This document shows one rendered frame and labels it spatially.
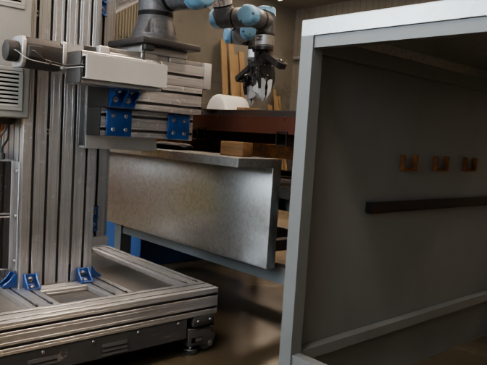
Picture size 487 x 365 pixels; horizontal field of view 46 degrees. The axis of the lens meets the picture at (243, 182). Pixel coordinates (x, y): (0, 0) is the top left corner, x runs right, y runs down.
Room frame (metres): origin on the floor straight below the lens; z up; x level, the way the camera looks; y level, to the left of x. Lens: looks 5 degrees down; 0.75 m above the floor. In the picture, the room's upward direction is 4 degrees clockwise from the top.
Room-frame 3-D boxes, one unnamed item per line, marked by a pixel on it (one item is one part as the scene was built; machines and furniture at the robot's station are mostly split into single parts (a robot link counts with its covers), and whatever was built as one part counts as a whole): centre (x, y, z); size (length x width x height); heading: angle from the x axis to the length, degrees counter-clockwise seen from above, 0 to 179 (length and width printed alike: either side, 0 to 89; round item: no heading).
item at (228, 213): (2.42, 0.33, 0.48); 1.30 x 0.04 x 0.35; 43
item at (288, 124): (2.30, 0.16, 0.80); 1.62 x 0.04 x 0.06; 43
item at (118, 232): (2.86, 0.59, 0.34); 0.06 x 0.06 x 0.68; 43
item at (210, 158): (2.37, 0.39, 0.67); 1.30 x 0.20 x 0.03; 43
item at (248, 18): (2.21, 0.02, 1.20); 0.11 x 0.11 x 0.08; 59
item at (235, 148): (2.01, 0.03, 0.70); 0.10 x 0.06 x 0.05; 54
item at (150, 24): (1.93, 0.33, 1.09); 0.15 x 0.15 x 0.10
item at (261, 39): (2.28, -0.05, 1.13); 0.08 x 0.08 x 0.05
